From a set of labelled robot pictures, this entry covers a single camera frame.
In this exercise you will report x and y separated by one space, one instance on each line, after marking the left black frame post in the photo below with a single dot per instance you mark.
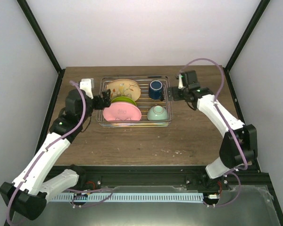
23 4

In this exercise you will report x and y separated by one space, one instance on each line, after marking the pink plate with bird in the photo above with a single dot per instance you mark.
124 88

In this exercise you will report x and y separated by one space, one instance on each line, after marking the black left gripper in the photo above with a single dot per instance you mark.
106 100

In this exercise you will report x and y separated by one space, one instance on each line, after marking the black frame post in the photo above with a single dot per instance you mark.
247 33
23 4

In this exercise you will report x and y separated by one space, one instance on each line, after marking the right black frame post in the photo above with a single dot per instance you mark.
247 33

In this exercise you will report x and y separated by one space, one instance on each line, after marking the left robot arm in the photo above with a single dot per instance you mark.
29 193

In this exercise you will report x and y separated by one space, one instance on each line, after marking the metal front panel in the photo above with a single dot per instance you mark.
238 206

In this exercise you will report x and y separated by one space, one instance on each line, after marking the dark blue mug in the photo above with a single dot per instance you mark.
156 89

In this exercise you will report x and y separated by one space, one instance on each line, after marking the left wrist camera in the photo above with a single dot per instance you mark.
87 85

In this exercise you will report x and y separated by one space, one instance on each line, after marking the mint green bowl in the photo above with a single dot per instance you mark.
157 113

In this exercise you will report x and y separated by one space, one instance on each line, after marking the chrome wire dish rack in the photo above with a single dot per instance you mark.
144 103

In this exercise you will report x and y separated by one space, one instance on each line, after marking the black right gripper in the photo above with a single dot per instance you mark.
176 96

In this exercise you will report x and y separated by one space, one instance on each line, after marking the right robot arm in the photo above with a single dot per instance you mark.
239 145

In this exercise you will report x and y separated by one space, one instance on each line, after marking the lime green plate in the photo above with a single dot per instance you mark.
124 99

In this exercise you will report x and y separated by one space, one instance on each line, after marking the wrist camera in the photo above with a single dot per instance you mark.
87 85
188 80

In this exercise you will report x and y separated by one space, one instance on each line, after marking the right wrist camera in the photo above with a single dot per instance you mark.
188 80

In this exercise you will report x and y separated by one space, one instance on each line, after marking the light blue slotted strip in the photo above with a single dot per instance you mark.
143 197

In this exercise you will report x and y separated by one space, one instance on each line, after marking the plain pink plate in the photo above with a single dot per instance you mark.
122 111

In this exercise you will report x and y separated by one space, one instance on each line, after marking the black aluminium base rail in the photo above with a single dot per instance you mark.
191 177

